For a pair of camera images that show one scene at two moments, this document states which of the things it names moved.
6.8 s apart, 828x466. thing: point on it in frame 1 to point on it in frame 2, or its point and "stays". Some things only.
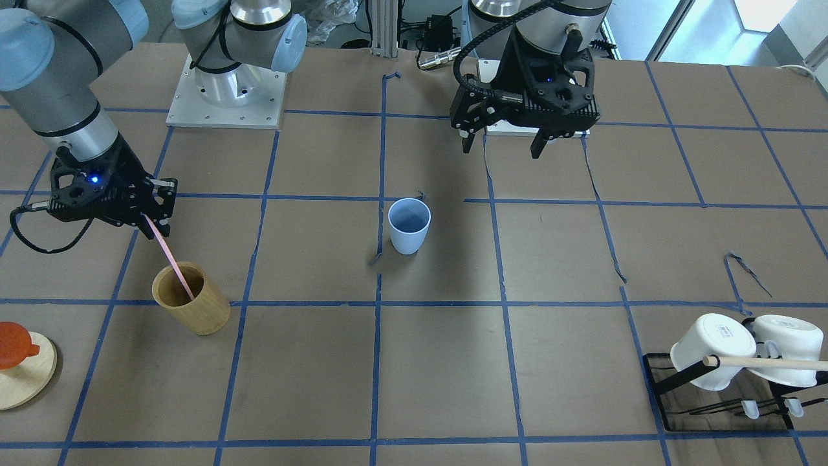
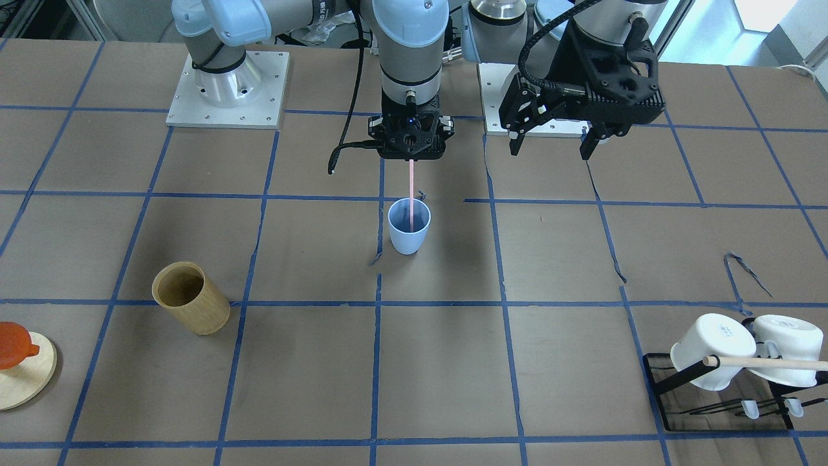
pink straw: (170, 255) to (411, 194)
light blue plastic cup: (409, 221) stays
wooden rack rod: (716, 361) stays
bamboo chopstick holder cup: (209, 311) stays
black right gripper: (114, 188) to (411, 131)
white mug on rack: (713, 334) stays
